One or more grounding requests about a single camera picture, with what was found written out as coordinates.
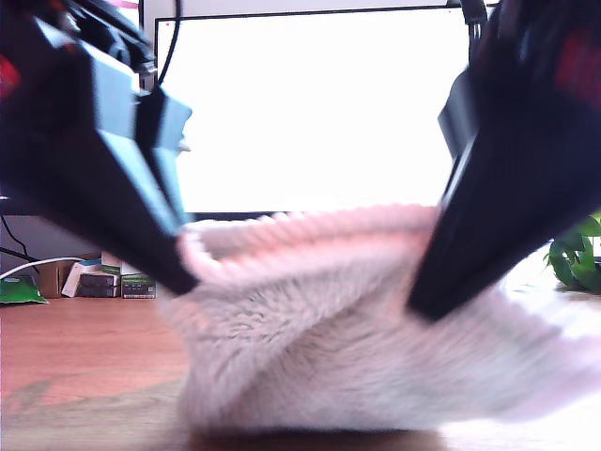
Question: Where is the pink green fluffy tea towel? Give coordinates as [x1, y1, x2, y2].
[157, 202, 601, 434]

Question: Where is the green leafy houseplant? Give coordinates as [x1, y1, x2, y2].
[543, 210, 601, 295]

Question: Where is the small white box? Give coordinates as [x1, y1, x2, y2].
[60, 260, 102, 299]

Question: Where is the brown cardboard box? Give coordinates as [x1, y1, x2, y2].
[37, 260, 76, 300]

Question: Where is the small dark box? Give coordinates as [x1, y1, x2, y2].
[77, 272, 118, 299]

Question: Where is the green plastic bag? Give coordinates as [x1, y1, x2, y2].
[0, 275, 50, 305]

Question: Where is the large black computer monitor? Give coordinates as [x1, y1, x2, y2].
[152, 4, 476, 226]

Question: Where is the thin black cable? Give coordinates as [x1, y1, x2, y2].
[0, 215, 41, 264]

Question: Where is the black camera cable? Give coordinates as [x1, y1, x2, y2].
[157, 0, 183, 88]

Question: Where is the white cable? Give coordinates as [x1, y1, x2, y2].
[0, 257, 88, 282]

